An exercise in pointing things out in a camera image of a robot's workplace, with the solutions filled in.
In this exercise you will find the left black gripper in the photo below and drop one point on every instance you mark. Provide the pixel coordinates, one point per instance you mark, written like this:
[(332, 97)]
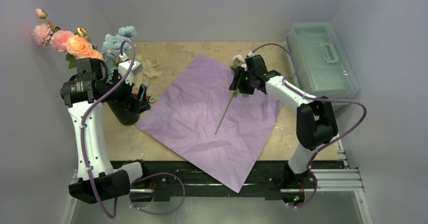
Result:
[(144, 103)]

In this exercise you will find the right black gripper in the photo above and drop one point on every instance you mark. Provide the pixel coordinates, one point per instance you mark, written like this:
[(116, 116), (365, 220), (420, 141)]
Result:
[(243, 81)]

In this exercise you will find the green leafy flower stem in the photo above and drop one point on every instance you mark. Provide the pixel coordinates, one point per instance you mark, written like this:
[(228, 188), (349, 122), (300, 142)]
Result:
[(230, 95)]

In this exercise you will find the cream printed ribbon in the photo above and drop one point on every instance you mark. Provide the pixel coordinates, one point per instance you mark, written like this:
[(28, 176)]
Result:
[(149, 67)]

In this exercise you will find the purple pink wrapping paper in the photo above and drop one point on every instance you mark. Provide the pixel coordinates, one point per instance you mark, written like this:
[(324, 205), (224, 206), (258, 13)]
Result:
[(185, 118)]

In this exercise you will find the blue flower stem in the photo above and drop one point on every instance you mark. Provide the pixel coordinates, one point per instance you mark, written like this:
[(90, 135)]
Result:
[(111, 47)]

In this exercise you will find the peach rose flower stem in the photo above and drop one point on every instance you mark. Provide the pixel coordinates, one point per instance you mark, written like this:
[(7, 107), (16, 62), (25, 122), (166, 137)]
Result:
[(79, 46)]

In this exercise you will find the pink rose flower stem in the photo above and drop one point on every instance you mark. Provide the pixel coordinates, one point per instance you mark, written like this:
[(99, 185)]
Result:
[(48, 34)]

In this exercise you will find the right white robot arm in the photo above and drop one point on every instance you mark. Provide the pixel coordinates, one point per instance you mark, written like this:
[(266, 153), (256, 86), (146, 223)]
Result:
[(315, 120)]

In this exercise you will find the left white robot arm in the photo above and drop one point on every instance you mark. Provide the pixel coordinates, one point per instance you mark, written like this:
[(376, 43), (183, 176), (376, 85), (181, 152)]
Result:
[(84, 95)]

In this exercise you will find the black cylindrical vase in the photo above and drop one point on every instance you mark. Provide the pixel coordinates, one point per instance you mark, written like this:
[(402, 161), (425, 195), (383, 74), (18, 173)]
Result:
[(126, 113)]

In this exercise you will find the clear plastic storage box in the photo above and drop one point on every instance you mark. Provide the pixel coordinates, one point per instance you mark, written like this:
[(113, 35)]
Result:
[(320, 61)]

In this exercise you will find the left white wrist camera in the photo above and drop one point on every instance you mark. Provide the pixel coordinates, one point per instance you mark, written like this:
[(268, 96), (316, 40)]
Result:
[(127, 69)]

